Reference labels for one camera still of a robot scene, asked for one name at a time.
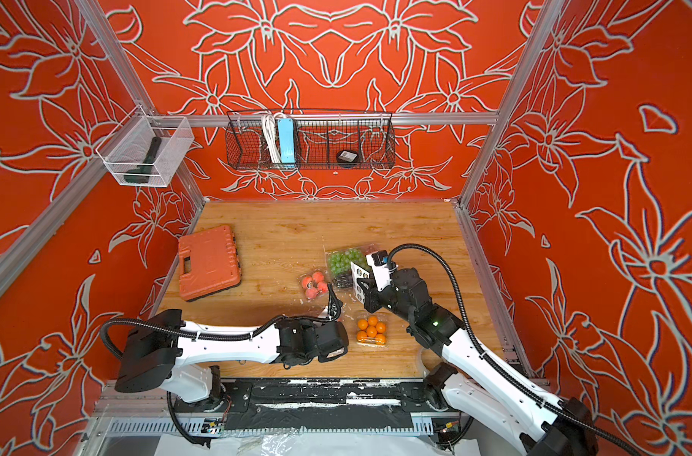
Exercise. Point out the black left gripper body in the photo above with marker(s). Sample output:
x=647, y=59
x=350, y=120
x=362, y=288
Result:
x=311, y=327

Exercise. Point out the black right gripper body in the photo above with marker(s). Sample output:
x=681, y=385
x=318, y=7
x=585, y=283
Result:
x=392, y=298

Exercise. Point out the fruit sticker sheet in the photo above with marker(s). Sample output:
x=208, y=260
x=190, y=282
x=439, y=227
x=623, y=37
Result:
x=358, y=272

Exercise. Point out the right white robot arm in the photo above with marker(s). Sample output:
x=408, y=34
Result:
x=471, y=378

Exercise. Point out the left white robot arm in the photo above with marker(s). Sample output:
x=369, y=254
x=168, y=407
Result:
x=181, y=357

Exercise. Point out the clear box of oranges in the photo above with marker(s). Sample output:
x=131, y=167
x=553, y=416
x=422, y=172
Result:
x=371, y=331

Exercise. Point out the clear box of grapes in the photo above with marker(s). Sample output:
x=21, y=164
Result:
x=339, y=263

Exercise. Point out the orange plastic tool case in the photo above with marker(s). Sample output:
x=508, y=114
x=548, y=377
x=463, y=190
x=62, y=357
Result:
x=209, y=263

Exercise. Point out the small black device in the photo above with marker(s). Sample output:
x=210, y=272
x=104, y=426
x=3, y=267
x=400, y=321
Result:
x=347, y=157

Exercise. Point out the light blue box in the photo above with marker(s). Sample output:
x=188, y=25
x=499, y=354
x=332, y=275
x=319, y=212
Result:
x=286, y=129

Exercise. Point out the black tool in bin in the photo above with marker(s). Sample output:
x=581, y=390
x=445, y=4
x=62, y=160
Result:
x=141, y=173

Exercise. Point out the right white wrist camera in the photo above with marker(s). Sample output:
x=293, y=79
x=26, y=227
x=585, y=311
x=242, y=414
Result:
x=381, y=273

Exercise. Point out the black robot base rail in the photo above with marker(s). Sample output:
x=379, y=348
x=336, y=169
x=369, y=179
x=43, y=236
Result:
x=264, y=405

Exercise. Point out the black wire wall basket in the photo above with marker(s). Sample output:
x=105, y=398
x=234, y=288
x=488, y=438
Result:
x=252, y=139

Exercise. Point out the clear acrylic wall bin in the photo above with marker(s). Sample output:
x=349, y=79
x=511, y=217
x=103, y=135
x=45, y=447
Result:
x=126, y=145

